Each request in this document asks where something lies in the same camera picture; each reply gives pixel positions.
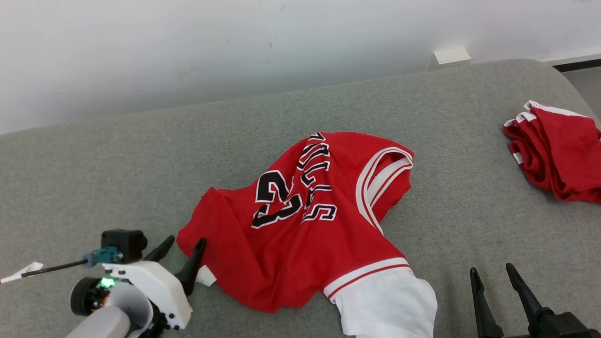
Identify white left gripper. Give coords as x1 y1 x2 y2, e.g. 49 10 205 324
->
70 236 207 338

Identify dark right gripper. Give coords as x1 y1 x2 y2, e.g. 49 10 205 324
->
470 263 601 338

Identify red basketball jersey number 23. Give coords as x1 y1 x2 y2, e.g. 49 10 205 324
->
176 131 438 338

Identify red shorts with white trim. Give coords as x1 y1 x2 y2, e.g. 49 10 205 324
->
503 100 601 204

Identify grey fabric sofa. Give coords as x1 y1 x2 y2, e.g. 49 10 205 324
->
0 59 601 338

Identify black baseboard strip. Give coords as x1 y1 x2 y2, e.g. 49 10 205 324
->
535 54 601 72

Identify white cable label tag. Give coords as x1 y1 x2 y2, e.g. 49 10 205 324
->
0 261 44 284

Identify white wall socket box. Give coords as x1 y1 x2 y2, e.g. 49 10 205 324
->
433 46 471 66

